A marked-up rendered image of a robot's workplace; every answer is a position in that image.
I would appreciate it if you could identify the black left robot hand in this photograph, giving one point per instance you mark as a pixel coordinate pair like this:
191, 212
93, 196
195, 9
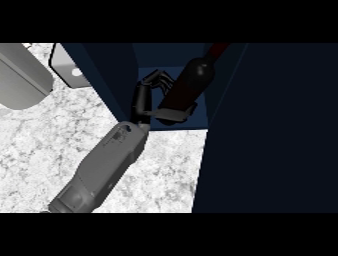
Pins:
140, 100

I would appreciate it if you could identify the dark red wine bottle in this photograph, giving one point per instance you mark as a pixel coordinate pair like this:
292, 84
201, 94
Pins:
192, 83

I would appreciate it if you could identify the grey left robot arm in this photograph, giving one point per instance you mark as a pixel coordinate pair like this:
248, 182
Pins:
105, 163

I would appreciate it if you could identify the dark blue cabinet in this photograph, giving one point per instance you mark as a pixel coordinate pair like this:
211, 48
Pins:
108, 71

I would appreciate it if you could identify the dark blue cabinet door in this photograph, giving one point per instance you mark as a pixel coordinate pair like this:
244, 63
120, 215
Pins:
284, 130

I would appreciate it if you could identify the pale grey box appliance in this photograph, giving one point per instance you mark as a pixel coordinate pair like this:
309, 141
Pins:
68, 71

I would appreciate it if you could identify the grey rounded appliance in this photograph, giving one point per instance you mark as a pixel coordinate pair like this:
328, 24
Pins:
9, 73

